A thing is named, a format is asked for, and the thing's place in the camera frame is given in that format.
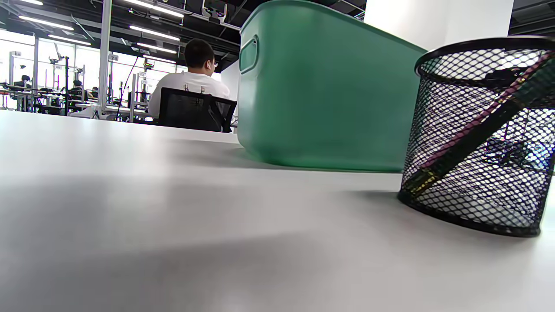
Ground white metal post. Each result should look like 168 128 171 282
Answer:
98 0 113 114

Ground pink fountain pen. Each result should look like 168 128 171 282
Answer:
420 51 553 169

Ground black mesh office chair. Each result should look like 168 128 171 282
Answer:
157 88 238 133

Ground green plastic bin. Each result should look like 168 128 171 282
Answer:
237 0 428 172

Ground green fountain pen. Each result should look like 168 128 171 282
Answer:
401 56 555 195

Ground black mesh pen holder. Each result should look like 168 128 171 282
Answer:
398 36 555 237

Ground white ceiling bracket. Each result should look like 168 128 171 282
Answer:
202 0 228 23

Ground ceiling light strips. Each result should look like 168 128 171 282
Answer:
0 0 185 65

